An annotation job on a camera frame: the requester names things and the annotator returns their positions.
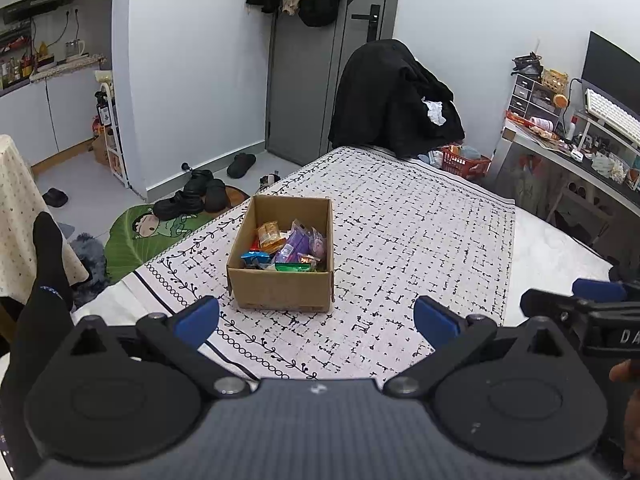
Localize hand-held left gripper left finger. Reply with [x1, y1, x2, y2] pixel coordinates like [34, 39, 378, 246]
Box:
[62, 296, 251, 400]

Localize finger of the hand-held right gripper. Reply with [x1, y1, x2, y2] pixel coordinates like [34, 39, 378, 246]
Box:
[520, 287, 593, 325]
[572, 278, 628, 306]

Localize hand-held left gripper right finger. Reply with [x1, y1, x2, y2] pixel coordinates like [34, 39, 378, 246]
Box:
[384, 296, 576, 400]

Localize brown cardboard box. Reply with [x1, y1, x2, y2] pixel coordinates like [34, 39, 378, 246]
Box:
[226, 195, 335, 312]

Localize orange snack packet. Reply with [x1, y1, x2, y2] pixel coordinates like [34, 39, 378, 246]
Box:
[256, 221, 282, 252]

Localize long purple snack packet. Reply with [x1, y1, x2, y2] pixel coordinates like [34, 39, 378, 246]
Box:
[275, 220, 312, 266]

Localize person's right hand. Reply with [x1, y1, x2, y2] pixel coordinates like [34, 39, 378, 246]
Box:
[609, 359, 640, 471]

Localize white bed sheet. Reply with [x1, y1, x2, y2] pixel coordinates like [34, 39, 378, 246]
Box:
[70, 205, 616, 361]

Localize white stool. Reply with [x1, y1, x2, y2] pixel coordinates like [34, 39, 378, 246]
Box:
[545, 180, 613, 246]

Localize black white printed blanket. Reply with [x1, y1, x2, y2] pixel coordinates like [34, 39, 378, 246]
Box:
[122, 146, 516, 380]

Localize green cartoon rug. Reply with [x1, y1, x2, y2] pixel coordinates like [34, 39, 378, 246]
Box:
[104, 187, 251, 285]

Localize black shoe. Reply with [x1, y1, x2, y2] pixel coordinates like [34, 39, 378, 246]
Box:
[204, 179, 232, 212]
[183, 170, 215, 193]
[152, 192, 206, 221]

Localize grey fuzzy slippers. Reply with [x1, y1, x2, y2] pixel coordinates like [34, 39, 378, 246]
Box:
[69, 232, 110, 306]

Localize white desk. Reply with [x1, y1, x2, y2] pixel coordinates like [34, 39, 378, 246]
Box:
[500, 120, 640, 261]

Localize person's left leg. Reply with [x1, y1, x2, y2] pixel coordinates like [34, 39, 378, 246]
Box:
[0, 211, 76, 480]

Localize red plastic basket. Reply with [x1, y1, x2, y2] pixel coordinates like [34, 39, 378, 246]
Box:
[441, 145, 493, 181]

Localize white keyboard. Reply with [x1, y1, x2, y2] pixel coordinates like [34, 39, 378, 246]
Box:
[584, 88, 640, 138]

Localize grey drawer organizer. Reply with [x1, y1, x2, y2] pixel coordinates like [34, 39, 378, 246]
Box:
[507, 72, 563, 121]

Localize white narrow rack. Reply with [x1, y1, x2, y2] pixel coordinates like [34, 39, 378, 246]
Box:
[95, 70, 132, 188]

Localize dotted cream tablecloth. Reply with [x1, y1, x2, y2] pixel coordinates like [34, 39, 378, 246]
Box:
[0, 134, 91, 306]

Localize white crumpled cloth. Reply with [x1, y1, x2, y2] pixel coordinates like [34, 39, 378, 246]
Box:
[422, 99, 447, 127]

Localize woven basket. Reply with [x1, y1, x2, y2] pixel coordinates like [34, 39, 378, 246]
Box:
[542, 68, 570, 93]

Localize black monitor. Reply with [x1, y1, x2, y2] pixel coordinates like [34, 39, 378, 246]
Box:
[581, 31, 640, 111]

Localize black coat on chair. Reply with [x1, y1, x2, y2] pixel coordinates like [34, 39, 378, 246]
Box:
[327, 39, 466, 160]

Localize white kitchen cabinet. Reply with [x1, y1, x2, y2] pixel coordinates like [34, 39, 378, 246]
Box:
[0, 55, 116, 171]

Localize grey door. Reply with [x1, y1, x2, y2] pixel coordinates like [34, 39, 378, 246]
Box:
[265, 0, 403, 167]

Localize black range hood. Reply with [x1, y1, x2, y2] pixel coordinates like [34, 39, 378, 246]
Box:
[0, 0, 81, 25]

